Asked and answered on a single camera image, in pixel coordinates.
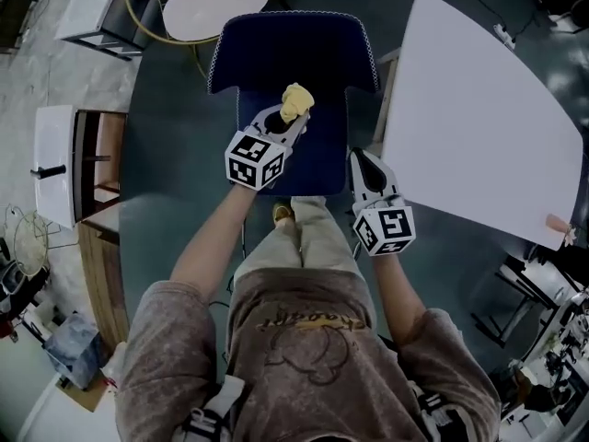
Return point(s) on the flat brown cardboard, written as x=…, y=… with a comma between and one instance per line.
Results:
x=85, y=396

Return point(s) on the dark blue chair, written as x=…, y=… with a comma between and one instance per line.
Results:
x=294, y=49

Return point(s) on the pink cup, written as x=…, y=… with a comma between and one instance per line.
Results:
x=557, y=224

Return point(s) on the grey storage box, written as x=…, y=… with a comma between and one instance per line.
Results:
x=73, y=350

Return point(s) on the round white table yellow frame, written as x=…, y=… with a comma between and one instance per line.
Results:
x=211, y=7

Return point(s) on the person's right forearm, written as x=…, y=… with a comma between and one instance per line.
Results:
x=396, y=293

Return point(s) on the white plastic bag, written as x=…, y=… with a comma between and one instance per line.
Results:
x=115, y=364

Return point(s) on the person's left forearm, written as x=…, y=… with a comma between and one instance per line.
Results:
x=211, y=242

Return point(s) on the yellow wiping cloth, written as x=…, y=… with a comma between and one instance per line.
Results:
x=296, y=101

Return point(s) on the beige trousers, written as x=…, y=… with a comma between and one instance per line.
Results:
x=313, y=242

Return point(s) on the yellow shoe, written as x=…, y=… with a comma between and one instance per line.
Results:
x=283, y=214

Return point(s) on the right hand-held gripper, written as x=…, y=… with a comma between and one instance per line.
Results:
x=396, y=224

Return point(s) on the white power strip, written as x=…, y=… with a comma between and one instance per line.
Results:
x=504, y=36

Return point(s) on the brown wooden plank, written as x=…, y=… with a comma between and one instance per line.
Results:
x=103, y=283

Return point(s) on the white wooden cabinet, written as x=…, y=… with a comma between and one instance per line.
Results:
x=53, y=145

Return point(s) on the brown printed t-shirt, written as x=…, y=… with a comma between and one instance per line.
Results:
x=313, y=375

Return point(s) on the white curved table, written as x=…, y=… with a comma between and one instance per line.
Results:
x=478, y=122

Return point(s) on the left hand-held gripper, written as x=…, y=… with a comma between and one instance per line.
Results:
x=248, y=159

